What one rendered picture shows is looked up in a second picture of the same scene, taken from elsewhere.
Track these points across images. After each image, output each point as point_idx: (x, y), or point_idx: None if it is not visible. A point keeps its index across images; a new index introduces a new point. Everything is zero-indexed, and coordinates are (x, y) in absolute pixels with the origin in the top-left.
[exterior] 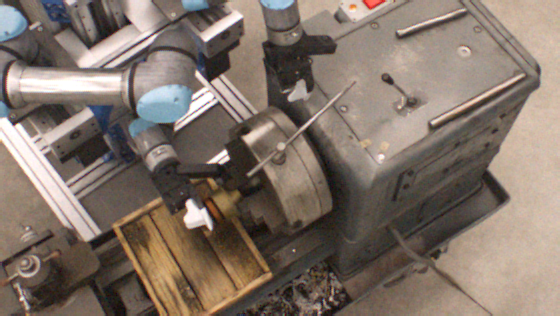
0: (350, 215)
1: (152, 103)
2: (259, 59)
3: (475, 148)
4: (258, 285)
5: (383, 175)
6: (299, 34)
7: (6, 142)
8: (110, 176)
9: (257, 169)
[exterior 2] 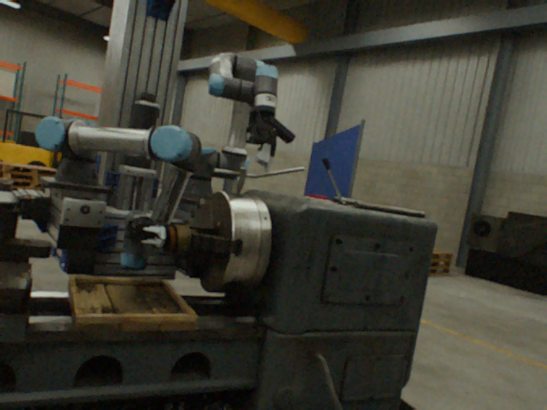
0: (283, 269)
1: (165, 128)
2: None
3: (392, 287)
4: (180, 321)
5: (317, 206)
6: (274, 103)
7: None
8: None
9: (222, 170)
